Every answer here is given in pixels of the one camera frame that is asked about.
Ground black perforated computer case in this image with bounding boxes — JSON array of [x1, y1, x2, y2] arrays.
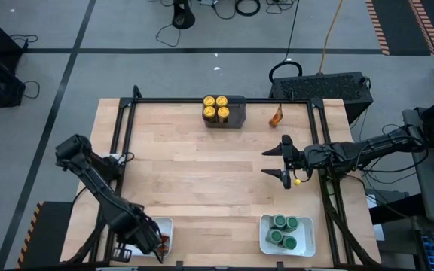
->
[[268, 71, 374, 126]]

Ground green lid spice jar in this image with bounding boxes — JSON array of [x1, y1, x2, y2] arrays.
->
[[265, 228, 284, 245], [280, 235, 299, 251], [285, 215, 301, 233], [270, 213, 288, 230]]

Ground black aluminium table frame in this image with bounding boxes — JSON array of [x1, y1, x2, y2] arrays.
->
[[65, 84, 383, 270]]

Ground yellow cable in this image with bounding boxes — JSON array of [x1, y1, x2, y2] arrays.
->
[[317, 0, 344, 75]]

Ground brown spice packet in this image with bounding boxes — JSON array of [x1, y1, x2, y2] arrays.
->
[[156, 233, 171, 257]]

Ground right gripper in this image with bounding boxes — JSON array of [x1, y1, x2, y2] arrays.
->
[[260, 134, 320, 190]]

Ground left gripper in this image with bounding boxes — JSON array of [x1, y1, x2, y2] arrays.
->
[[121, 209, 165, 264]]

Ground black cable loop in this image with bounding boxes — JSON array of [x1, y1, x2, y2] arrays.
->
[[267, 59, 304, 84]]

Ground orange spice packet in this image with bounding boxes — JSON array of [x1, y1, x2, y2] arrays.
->
[[269, 104, 284, 128]]

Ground long thin black cable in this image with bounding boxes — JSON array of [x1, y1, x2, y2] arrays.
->
[[283, 0, 301, 63]]

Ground grey desk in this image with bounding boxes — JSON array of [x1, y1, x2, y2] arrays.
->
[[402, 107, 434, 226]]

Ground black mat orange striped edge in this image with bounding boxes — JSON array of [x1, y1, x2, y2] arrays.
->
[[365, 0, 434, 57], [16, 200, 75, 270]]

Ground dark grey plastic bin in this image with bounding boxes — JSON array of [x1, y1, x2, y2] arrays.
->
[[201, 93, 249, 129]]

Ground white plastic bin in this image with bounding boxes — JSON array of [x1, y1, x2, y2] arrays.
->
[[258, 213, 316, 258], [126, 216, 174, 259]]

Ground black cable coil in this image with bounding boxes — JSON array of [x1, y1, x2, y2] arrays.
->
[[234, 0, 262, 17]]

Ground black stand base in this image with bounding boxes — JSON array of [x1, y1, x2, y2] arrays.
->
[[171, 0, 197, 31]]

